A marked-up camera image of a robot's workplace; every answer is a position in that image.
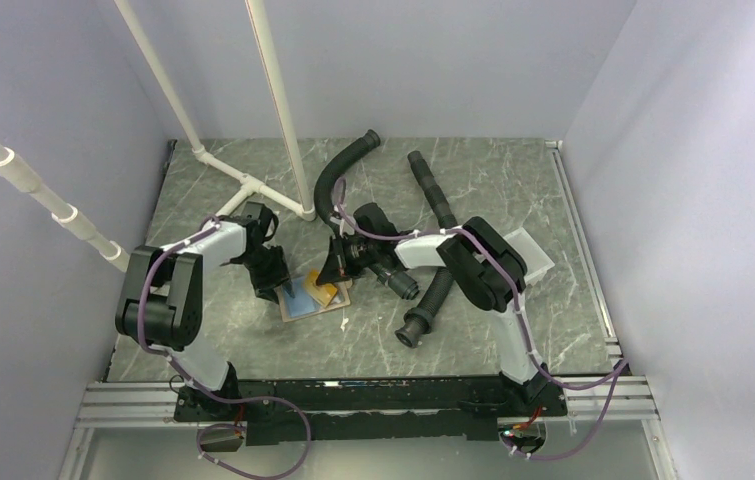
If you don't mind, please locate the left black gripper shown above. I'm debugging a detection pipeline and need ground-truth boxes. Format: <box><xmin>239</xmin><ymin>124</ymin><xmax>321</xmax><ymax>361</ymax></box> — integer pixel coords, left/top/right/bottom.
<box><xmin>238</xmin><ymin>246</ymin><xmax>294</xmax><ymax>305</ymax></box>

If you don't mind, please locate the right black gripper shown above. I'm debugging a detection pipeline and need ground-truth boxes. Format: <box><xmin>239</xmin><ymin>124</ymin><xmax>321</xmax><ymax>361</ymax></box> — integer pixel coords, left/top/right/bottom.
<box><xmin>316</xmin><ymin>233</ymin><xmax>379</xmax><ymax>286</ymax></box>

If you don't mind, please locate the gold VIP card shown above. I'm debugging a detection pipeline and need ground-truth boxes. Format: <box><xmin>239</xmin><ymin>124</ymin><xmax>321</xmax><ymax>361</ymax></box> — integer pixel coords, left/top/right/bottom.
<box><xmin>303</xmin><ymin>269</ymin><xmax>338</xmax><ymax>308</ymax></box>

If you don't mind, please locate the tan leather card holder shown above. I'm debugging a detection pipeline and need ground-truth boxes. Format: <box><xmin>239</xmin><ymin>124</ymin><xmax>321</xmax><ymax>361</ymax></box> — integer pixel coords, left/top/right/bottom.
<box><xmin>277</xmin><ymin>270</ymin><xmax>351</xmax><ymax>322</ymax></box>

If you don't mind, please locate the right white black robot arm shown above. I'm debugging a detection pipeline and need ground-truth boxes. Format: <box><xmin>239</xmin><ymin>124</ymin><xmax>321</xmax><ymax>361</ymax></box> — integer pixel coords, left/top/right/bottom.
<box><xmin>335</xmin><ymin>204</ymin><xmax>552</xmax><ymax>415</ymax></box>

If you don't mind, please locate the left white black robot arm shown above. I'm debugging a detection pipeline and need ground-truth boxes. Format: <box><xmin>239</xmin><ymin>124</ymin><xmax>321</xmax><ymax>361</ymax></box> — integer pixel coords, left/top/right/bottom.
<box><xmin>115</xmin><ymin>201</ymin><xmax>293</xmax><ymax>420</ymax></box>

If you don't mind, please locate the clear plastic card tray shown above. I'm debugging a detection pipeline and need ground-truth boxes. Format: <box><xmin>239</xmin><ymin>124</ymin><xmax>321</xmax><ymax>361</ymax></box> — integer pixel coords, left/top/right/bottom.
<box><xmin>505</xmin><ymin>228</ymin><xmax>555</xmax><ymax>286</ymax></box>

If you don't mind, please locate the left black corrugated hose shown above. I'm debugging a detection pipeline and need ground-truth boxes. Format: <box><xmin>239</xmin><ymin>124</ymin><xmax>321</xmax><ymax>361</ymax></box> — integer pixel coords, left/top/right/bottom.
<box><xmin>313</xmin><ymin>129</ymin><xmax>421</xmax><ymax>301</ymax></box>

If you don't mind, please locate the black corrugated hose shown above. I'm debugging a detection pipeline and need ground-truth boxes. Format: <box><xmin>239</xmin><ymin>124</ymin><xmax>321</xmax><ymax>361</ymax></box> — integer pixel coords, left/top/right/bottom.
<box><xmin>394</xmin><ymin>150</ymin><xmax>464</xmax><ymax>350</ymax></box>
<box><xmin>313</xmin><ymin>129</ymin><xmax>421</xmax><ymax>301</ymax></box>

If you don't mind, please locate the right black corrugated hose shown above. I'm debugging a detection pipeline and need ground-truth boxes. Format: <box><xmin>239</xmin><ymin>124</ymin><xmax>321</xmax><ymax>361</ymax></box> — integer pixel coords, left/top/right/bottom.
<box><xmin>394</xmin><ymin>150</ymin><xmax>464</xmax><ymax>350</ymax></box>

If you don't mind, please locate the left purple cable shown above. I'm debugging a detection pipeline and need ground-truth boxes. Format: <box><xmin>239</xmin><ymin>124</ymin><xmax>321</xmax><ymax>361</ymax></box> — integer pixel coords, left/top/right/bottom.
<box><xmin>137</xmin><ymin>218</ymin><xmax>315</xmax><ymax>480</ymax></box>

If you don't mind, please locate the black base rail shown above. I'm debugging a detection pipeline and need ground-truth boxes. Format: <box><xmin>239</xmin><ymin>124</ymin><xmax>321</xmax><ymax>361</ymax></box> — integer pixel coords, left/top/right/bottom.
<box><xmin>174</xmin><ymin>375</ymin><xmax>568</xmax><ymax>446</ymax></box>

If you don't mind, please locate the white PVC pipe frame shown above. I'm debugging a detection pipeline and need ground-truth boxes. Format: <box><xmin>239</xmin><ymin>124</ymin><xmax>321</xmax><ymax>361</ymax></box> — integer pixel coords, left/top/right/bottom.
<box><xmin>0</xmin><ymin>0</ymin><xmax>317</xmax><ymax>273</ymax></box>

